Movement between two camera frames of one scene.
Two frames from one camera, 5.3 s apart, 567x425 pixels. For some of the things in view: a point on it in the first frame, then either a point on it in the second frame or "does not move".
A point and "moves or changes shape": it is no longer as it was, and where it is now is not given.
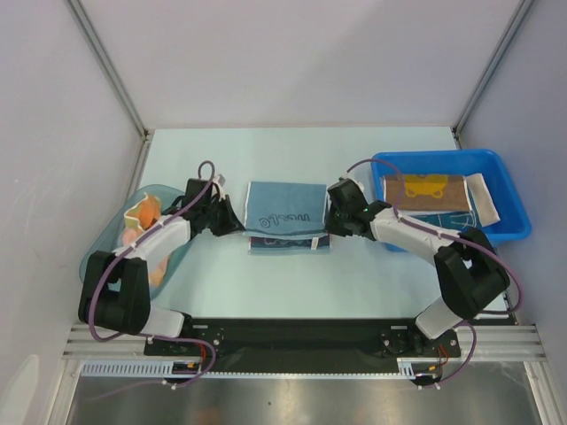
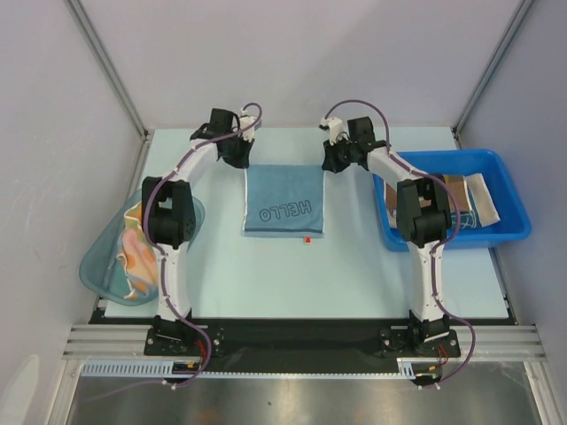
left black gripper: [231, 225] → [241, 162]
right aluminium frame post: [490, 69] does not move
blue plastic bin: [514, 220] does not move
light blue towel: [285, 219] moves or changes shape
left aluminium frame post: [108, 66] does not move
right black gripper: [336, 220] → [334, 158]
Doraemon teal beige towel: [483, 212] does not move
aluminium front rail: [504, 343] does not move
